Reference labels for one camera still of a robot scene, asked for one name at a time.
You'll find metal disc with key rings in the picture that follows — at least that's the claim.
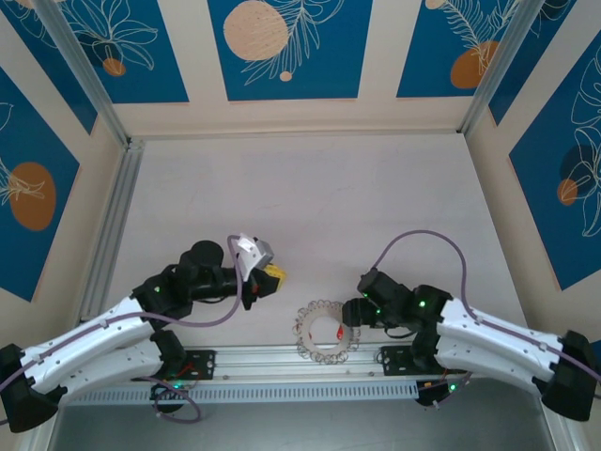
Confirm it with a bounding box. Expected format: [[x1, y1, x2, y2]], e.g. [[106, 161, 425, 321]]
[[291, 300, 362, 366]]

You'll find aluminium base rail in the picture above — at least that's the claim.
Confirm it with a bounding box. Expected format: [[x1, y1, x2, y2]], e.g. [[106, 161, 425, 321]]
[[187, 345, 417, 380]]

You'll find white slotted cable duct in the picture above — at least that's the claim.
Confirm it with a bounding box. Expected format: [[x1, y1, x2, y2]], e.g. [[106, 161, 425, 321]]
[[60, 380, 419, 405]]

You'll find aluminium side rail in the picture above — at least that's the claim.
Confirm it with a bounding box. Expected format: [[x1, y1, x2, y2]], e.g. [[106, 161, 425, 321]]
[[79, 138, 146, 323]]

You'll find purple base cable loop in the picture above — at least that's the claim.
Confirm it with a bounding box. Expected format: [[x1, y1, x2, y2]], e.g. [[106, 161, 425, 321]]
[[140, 375, 204, 425]]

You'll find blue floral wall panel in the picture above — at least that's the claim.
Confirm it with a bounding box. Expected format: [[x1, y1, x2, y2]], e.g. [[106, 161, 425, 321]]
[[509, 27, 601, 291], [0, 8, 99, 136], [0, 65, 81, 303], [396, 0, 534, 99], [51, 0, 190, 105], [208, 0, 375, 102], [487, 0, 601, 127]]

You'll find aluminium frame beam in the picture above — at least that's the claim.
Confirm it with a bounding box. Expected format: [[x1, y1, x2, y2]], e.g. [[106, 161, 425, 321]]
[[537, 408, 567, 451]]

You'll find aluminium frame post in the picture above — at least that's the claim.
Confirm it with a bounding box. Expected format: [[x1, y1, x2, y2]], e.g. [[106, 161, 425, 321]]
[[457, 0, 579, 136], [32, 0, 135, 149]]

